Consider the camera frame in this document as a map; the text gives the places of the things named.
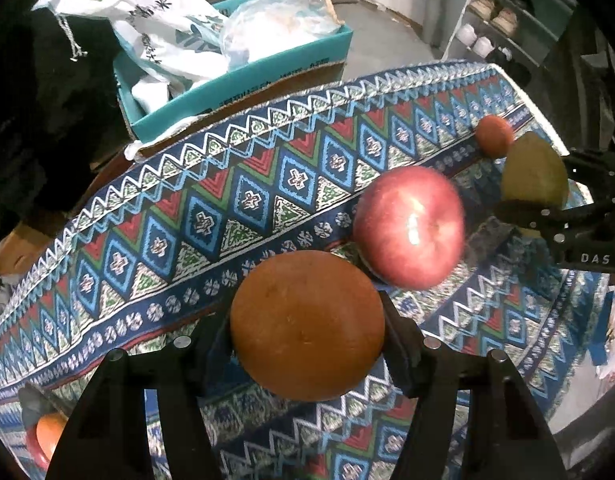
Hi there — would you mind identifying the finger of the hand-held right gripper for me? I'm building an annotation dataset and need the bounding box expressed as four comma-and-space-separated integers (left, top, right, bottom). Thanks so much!
490, 199, 615, 273
560, 149, 615, 177

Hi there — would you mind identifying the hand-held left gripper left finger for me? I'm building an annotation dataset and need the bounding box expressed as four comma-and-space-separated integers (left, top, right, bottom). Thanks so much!
46, 305, 238, 480

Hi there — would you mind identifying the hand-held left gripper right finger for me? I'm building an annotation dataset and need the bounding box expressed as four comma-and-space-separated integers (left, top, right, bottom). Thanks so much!
377, 290, 568, 480

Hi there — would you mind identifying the yellow-green pear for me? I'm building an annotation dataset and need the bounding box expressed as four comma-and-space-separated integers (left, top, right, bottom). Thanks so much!
501, 132, 571, 238

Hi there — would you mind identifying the large orange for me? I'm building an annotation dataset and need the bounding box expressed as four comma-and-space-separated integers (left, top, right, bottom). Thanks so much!
230, 250, 387, 403

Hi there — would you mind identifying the medium orange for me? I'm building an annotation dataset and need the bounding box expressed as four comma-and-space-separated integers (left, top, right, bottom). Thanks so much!
36, 414, 68, 461

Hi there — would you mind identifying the small orange tangerine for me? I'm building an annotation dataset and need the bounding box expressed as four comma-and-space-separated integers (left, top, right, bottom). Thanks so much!
475, 115, 515, 158

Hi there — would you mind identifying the white plastic bag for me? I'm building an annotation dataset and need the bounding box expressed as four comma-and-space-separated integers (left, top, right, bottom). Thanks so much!
595, 285, 615, 381

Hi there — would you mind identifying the blue patterned tablecloth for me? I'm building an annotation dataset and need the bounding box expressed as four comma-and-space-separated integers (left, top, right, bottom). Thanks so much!
0, 60, 615, 480

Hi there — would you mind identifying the group of shoes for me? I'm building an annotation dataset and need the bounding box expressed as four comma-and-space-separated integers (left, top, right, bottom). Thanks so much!
460, 0, 538, 68

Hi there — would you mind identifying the white shoe rack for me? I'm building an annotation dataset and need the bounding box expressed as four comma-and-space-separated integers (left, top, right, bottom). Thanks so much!
440, 0, 575, 86

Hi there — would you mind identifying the flat cardboard box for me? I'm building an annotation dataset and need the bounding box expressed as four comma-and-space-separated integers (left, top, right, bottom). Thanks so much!
0, 220, 53, 276

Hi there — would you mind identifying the teal cardboard box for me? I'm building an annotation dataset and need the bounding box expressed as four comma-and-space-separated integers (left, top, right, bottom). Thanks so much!
112, 0, 354, 143

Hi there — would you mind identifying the black hooded coat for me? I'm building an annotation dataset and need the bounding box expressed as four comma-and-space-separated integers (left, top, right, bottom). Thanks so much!
0, 10, 128, 211

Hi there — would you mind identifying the clear plastic bag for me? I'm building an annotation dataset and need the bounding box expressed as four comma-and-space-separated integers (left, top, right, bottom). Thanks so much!
220, 0, 345, 68

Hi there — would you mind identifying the white printed rice bag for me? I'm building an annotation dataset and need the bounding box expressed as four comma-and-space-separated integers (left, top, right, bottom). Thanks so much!
32, 0, 228, 111

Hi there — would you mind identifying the dark upright frame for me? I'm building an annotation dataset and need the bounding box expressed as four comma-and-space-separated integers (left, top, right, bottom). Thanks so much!
557, 0, 615, 156

